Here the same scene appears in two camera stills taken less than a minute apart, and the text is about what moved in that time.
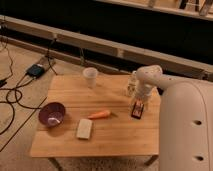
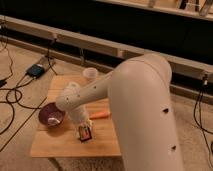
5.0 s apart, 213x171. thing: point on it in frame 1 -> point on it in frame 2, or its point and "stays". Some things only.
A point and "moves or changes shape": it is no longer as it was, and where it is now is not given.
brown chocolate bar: x=137 y=110 moves or changes shape
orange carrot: x=100 y=115 stays
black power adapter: x=35 y=70 stays
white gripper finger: x=146 y=104 -> x=79 y=129
